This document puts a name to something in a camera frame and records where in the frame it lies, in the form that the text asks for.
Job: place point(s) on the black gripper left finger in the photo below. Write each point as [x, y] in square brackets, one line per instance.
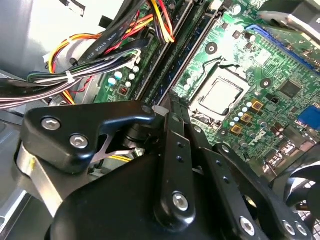
[75, 117]

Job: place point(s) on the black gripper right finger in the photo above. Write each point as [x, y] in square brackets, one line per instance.
[220, 172]

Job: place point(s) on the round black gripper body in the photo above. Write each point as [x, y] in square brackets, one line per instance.
[112, 205]

